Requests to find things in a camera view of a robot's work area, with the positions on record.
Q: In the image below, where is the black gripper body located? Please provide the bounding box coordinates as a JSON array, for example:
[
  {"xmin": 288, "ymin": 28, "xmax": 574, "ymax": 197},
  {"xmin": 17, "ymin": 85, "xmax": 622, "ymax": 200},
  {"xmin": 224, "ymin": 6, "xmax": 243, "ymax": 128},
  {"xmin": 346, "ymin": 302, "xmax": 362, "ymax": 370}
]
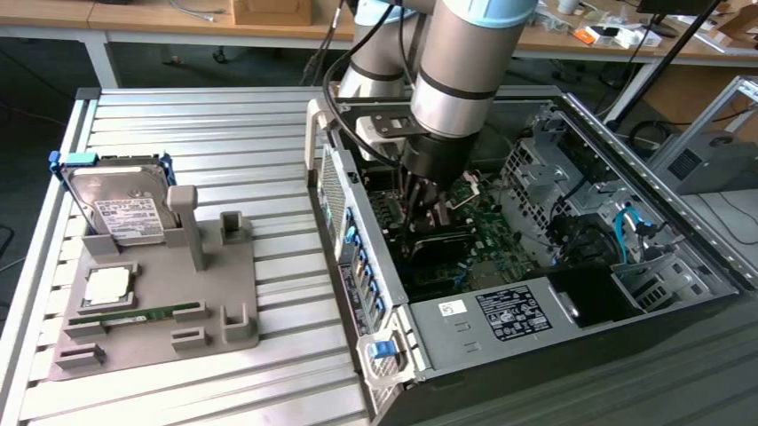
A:
[{"xmin": 400, "ymin": 130, "xmax": 479, "ymax": 188}]

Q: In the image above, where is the metal socket cover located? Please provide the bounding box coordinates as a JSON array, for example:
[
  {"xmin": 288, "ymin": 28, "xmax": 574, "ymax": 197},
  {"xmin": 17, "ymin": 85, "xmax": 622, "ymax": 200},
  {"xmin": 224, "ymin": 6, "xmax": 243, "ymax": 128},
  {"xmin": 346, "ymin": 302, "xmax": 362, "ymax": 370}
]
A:
[{"xmin": 447, "ymin": 170, "xmax": 484, "ymax": 209}]

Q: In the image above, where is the green motherboard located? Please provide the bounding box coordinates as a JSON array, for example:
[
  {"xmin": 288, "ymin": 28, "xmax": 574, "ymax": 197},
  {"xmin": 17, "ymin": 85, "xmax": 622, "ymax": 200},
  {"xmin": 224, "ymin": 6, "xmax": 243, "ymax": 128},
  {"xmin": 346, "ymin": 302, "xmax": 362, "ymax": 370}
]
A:
[{"xmin": 354, "ymin": 166, "xmax": 538, "ymax": 303}]

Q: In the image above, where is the silver chipset heat sink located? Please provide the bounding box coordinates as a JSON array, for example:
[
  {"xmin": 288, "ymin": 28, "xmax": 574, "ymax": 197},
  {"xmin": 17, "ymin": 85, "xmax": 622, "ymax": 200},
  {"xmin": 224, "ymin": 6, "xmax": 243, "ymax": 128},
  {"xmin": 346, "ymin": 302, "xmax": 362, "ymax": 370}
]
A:
[{"xmin": 470, "ymin": 261, "xmax": 511, "ymax": 288}]

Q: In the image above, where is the grey power supply unit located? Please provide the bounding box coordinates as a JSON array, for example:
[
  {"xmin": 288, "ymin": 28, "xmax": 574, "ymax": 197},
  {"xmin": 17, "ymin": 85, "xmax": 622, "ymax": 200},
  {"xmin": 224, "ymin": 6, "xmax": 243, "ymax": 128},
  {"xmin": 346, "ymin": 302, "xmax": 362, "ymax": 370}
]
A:
[{"xmin": 407, "ymin": 277, "xmax": 584, "ymax": 372}]

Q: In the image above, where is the orange white box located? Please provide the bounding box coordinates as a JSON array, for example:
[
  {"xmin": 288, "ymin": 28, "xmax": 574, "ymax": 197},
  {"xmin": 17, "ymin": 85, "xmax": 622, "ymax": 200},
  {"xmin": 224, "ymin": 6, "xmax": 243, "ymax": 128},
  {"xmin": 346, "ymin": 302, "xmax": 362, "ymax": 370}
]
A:
[{"xmin": 574, "ymin": 24, "xmax": 620, "ymax": 45}]

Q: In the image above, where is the open metal PC case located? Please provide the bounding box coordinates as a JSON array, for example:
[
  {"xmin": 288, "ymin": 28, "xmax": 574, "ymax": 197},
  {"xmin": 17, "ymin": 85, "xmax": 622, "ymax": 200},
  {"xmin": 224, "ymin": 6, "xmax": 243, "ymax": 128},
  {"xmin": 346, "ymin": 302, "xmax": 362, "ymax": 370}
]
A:
[{"xmin": 304, "ymin": 91, "xmax": 749, "ymax": 426}]

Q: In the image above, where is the black stand pole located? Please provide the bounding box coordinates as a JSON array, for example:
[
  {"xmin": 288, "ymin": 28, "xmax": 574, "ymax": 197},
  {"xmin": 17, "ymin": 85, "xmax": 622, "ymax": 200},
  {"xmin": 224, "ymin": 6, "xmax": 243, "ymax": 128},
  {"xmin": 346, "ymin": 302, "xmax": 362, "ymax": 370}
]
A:
[{"xmin": 602, "ymin": 0, "xmax": 727, "ymax": 132}]

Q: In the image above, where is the brown cardboard box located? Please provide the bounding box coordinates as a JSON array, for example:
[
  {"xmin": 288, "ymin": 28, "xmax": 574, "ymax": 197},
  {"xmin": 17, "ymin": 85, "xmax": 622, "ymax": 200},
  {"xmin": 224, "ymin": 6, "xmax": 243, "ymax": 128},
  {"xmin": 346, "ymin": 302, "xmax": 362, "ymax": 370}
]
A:
[
  {"xmin": 713, "ymin": 0, "xmax": 758, "ymax": 43},
  {"xmin": 231, "ymin": 0, "xmax": 314, "ymax": 27}
]

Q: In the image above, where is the grey computer tower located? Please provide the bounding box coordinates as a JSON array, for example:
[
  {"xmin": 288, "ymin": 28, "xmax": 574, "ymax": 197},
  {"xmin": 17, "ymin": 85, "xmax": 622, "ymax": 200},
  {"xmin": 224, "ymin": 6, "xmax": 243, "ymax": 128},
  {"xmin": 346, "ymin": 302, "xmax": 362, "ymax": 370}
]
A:
[{"xmin": 647, "ymin": 130, "xmax": 758, "ymax": 196}]

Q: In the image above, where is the grey plastic parts rack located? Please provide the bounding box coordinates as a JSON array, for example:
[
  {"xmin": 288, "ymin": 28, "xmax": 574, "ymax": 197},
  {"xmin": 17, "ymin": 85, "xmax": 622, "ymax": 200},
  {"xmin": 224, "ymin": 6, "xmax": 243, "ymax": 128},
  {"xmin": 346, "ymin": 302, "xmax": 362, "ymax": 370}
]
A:
[{"xmin": 47, "ymin": 185, "xmax": 261, "ymax": 383}]

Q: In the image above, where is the hard disk blue caddy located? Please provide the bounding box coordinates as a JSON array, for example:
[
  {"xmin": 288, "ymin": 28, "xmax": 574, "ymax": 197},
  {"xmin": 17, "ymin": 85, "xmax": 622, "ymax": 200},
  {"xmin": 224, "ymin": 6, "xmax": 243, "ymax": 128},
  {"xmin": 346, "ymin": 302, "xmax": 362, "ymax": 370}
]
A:
[{"xmin": 47, "ymin": 150, "xmax": 179, "ymax": 248}]

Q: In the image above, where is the black monitor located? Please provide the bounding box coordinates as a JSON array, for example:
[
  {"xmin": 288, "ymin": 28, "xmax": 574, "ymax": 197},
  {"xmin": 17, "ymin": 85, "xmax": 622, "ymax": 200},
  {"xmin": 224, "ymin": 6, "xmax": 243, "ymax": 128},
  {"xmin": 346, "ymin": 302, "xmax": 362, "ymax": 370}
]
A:
[{"xmin": 636, "ymin": 0, "xmax": 721, "ymax": 37}]

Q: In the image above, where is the green RAM stick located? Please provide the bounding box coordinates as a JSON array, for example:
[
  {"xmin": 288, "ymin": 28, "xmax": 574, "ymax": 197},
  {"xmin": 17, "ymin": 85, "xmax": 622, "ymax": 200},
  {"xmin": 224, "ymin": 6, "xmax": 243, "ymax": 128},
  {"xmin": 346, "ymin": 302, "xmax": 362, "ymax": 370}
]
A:
[{"xmin": 68, "ymin": 303, "xmax": 201, "ymax": 327}]

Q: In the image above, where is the silver CPU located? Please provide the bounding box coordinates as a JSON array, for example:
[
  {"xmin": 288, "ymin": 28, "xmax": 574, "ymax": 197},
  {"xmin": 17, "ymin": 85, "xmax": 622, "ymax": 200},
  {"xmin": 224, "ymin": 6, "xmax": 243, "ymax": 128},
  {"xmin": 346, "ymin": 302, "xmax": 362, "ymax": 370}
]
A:
[{"xmin": 81, "ymin": 267, "xmax": 135, "ymax": 307}]

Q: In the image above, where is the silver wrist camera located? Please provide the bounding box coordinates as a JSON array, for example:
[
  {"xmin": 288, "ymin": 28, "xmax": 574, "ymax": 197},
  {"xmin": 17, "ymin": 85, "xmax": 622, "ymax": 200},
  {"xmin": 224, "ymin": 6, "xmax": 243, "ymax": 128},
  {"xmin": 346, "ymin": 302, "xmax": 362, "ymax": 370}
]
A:
[{"xmin": 354, "ymin": 114, "xmax": 428, "ymax": 163}]

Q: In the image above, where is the grey case handle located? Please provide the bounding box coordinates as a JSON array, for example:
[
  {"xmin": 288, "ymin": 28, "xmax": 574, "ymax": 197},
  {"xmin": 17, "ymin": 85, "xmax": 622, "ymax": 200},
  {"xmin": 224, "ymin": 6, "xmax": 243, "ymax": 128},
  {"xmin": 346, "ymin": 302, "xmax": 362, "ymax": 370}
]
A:
[
  {"xmin": 359, "ymin": 330, "xmax": 416, "ymax": 390},
  {"xmin": 304, "ymin": 98, "xmax": 346, "ymax": 172}
]

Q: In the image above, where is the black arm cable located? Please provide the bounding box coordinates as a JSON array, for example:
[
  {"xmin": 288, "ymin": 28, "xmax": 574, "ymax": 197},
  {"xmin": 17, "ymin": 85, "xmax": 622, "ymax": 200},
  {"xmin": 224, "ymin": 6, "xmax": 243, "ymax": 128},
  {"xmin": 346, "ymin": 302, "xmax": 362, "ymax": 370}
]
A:
[{"xmin": 299, "ymin": 0, "xmax": 428, "ymax": 169}]

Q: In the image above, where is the blue wire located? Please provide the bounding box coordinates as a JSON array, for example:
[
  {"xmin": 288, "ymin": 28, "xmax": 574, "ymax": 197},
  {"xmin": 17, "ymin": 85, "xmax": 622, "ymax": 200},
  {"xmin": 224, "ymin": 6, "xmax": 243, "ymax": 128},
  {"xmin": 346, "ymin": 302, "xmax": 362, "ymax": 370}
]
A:
[{"xmin": 612, "ymin": 206, "xmax": 658, "ymax": 267}]

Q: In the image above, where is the black coiled cable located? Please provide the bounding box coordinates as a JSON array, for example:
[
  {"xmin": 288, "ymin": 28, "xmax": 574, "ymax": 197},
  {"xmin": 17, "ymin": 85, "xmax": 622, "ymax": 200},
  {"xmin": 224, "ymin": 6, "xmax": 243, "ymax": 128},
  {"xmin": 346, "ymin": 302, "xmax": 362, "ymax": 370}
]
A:
[{"xmin": 626, "ymin": 119, "xmax": 677, "ymax": 154}]

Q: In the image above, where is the grey network cable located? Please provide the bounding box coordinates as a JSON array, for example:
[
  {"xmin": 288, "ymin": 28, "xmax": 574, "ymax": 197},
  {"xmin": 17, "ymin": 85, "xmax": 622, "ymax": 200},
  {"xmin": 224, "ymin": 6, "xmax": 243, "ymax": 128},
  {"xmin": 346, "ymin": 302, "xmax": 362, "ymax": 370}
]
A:
[{"xmin": 167, "ymin": 0, "xmax": 227, "ymax": 22}]

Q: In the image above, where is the aluminium profile frame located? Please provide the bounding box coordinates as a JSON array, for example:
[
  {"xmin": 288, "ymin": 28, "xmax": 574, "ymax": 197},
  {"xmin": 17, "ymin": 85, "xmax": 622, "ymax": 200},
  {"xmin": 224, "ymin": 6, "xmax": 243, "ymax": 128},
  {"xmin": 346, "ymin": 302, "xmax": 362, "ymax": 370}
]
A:
[{"xmin": 674, "ymin": 75, "xmax": 758, "ymax": 147}]

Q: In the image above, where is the wooden desk white frame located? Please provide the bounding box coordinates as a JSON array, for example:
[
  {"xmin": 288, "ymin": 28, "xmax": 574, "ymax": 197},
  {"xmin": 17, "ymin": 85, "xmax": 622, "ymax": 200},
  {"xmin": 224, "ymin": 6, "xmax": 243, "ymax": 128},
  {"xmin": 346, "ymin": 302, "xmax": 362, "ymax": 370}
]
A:
[
  {"xmin": 0, "ymin": 0, "xmax": 356, "ymax": 88},
  {"xmin": 490, "ymin": 0, "xmax": 758, "ymax": 72}
]

